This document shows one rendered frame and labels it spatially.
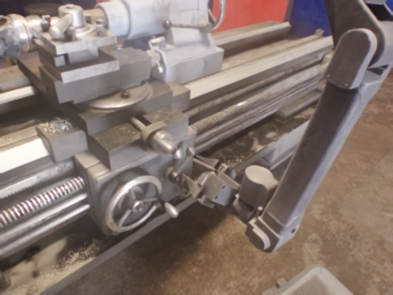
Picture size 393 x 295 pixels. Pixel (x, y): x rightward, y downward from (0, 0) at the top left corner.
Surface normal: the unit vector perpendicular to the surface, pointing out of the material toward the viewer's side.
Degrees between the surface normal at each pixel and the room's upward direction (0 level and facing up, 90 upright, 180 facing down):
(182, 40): 66
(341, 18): 84
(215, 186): 43
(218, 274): 0
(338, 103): 91
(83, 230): 0
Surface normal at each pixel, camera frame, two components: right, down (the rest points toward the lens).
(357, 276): 0.08, -0.78
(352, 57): -0.77, 0.25
